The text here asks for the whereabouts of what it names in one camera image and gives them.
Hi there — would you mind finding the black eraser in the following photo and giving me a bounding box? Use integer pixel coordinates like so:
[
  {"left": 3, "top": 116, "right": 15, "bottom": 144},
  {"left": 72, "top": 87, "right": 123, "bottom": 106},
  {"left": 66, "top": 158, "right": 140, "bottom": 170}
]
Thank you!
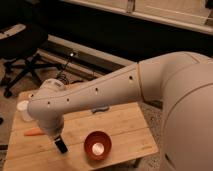
[{"left": 54, "top": 136, "right": 68, "bottom": 154}]

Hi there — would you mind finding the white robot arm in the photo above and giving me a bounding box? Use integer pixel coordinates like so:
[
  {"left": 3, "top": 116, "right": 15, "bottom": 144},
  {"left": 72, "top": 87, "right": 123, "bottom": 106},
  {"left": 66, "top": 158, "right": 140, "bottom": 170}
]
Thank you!
[{"left": 27, "top": 51, "right": 213, "bottom": 171}]

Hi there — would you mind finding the orange carrot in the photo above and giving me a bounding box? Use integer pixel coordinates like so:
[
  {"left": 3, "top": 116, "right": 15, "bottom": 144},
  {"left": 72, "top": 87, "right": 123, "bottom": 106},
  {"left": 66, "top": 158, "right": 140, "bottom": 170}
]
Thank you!
[{"left": 24, "top": 128, "right": 44, "bottom": 136}]

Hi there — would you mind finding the white cup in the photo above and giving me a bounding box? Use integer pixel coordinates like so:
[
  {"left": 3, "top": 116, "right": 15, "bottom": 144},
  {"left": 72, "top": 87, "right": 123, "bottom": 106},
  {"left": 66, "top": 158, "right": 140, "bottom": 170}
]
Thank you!
[{"left": 17, "top": 100, "right": 33, "bottom": 122}]

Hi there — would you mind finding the red bowl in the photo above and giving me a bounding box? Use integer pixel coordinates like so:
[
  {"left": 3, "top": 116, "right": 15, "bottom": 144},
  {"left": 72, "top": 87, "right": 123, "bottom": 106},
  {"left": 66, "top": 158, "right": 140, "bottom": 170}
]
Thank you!
[{"left": 84, "top": 131, "right": 112, "bottom": 161}]

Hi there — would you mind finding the blue sponge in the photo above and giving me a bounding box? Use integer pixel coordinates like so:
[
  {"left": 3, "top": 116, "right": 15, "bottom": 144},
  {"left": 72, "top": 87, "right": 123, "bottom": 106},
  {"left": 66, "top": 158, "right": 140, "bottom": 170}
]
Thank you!
[{"left": 91, "top": 106, "right": 110, "bottom": 114}]

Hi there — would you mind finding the wooden folding table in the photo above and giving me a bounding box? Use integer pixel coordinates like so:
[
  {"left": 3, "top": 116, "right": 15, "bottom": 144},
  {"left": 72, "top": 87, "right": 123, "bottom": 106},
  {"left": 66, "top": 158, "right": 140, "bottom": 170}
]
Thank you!
[{"left": 2, "top": 83, "right": 159, "bottom": 171}]

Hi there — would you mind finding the black power strip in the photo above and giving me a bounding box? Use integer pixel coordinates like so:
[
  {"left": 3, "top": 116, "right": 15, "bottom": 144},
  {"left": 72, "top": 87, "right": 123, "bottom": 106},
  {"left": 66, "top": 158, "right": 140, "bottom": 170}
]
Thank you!
[{"left": 42, "top": 41, "right": 123, "bottom": 73}]

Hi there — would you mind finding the black office chair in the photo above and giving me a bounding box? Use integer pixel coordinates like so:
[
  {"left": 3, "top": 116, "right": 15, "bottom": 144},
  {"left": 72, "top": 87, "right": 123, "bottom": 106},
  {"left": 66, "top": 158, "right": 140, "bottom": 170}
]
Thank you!
[{"left": 0, "top": 0, "right": 62, "bottom": 98}]

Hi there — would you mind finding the black cable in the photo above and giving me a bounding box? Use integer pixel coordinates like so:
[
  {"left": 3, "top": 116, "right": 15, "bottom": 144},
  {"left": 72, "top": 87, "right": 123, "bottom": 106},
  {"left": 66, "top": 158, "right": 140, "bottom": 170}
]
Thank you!
[{"left": 54, "top": 54, "right": 84, "bottom": 86}]

